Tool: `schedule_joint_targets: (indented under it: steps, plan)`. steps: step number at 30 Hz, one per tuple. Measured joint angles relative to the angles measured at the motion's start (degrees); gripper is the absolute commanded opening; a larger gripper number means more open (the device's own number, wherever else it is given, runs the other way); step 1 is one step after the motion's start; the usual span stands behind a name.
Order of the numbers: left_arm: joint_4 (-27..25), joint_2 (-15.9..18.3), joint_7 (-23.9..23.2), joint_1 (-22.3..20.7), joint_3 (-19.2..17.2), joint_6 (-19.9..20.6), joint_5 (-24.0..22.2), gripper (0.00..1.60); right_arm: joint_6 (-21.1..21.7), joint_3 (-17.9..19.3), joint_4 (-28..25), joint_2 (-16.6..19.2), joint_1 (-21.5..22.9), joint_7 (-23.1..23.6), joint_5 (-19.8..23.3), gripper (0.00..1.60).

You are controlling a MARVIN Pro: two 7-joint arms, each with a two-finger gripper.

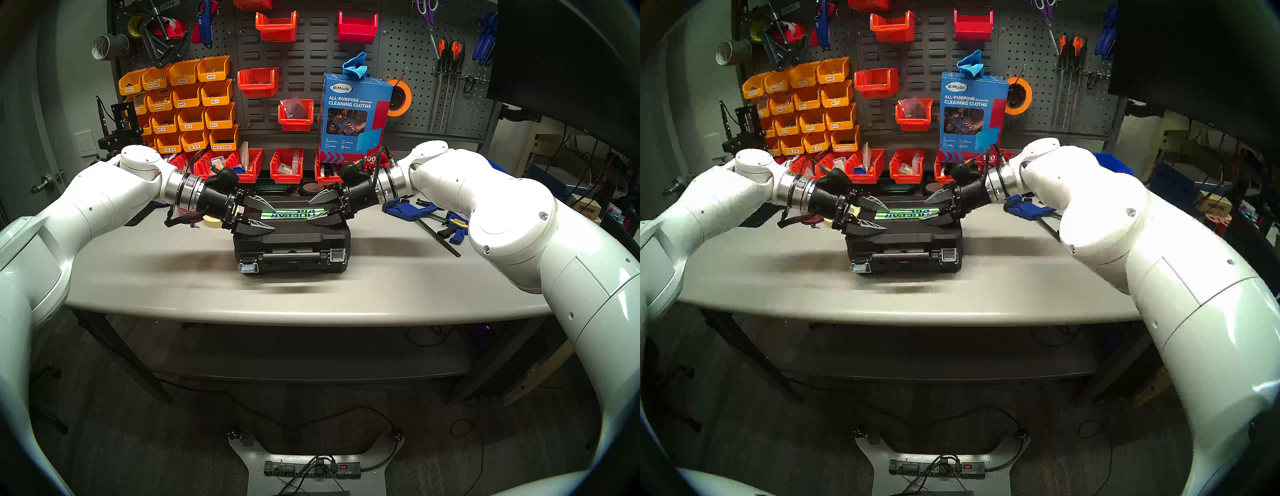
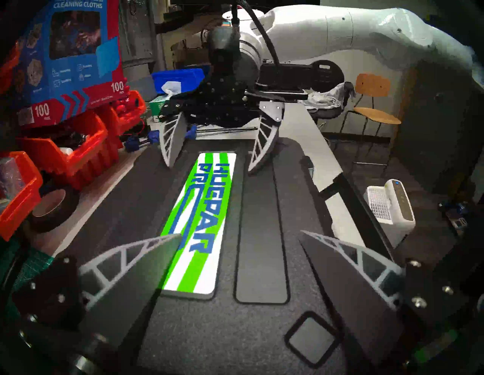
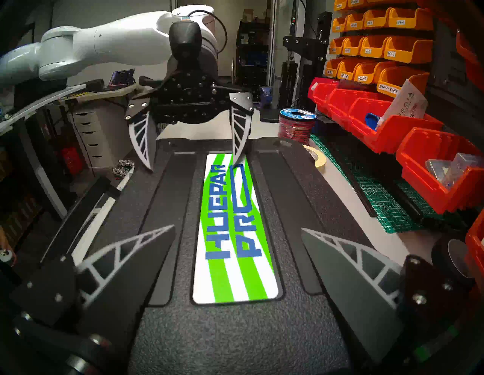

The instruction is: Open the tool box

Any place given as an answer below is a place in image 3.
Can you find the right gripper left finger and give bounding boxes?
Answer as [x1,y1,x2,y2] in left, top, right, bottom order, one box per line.
[11,225,177,351]

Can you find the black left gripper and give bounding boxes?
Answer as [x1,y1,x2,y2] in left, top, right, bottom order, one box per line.
[125,71,255,172]

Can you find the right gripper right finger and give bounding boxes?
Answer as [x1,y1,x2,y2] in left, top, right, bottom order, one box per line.
[301,228,470,364]

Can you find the black plastic tool box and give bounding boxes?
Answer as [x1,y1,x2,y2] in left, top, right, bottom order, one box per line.
[40,137,379,375]

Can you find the black tape roll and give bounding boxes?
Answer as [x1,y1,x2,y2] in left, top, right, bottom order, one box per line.
[431,234,476,292]

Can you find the black storage rack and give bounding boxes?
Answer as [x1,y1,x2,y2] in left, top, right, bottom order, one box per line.
[235,21,272,99]

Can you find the white drawer cabinet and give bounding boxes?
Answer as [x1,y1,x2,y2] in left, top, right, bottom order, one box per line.
[72,110,116,169]

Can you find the green cutting mat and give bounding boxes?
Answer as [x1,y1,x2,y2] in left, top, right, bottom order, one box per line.
[309,132,445,234]

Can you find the red fire extinguisher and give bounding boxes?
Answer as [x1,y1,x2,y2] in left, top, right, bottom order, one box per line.
[62,147,84,175]

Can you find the red plastic storage bin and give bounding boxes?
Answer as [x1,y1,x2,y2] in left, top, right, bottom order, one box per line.
[395,127,484,215]
[326,88,365,127]
[464,210,484,293]
[455,30,484,90]
[307,77,341,112]
[347,98,444,154]

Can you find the beige masking tape roll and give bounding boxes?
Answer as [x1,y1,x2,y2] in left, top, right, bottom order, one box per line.
[302,144,327,170]

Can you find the black metal stand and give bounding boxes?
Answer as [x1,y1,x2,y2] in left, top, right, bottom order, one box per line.
[283,11,333,112]

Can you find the clear plastic parts bag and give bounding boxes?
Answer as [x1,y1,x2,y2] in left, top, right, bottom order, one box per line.
[424,152,484,190]

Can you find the white paper packet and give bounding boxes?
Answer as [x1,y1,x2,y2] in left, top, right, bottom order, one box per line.
[377,79,428,127]

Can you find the dark grey pegboard panel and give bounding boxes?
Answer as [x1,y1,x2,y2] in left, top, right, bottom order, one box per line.
[325,0,484,129]

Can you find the red wire spool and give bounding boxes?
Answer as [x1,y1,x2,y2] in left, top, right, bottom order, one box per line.
[279,108,317,146]

